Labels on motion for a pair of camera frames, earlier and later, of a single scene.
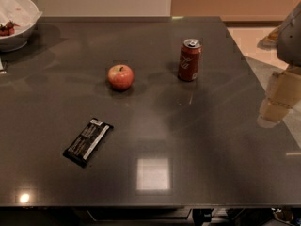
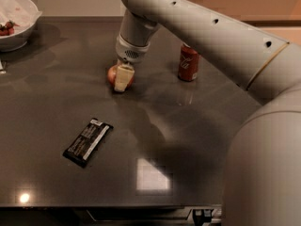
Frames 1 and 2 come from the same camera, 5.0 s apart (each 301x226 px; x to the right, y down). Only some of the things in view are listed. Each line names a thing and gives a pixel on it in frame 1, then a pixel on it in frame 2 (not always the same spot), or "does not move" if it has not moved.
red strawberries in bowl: [8, 28] does not move
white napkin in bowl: [16, 9] does not move
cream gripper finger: [272, 112] → [123, 74]
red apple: [120, 77] does not move
